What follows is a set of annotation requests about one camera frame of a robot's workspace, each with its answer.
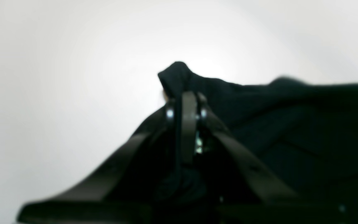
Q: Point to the black T-shirt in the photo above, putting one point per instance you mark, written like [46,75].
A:
[306,134]

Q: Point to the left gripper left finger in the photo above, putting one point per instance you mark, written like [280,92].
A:
[87,202]

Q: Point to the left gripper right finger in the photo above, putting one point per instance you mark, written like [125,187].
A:
[278,203]

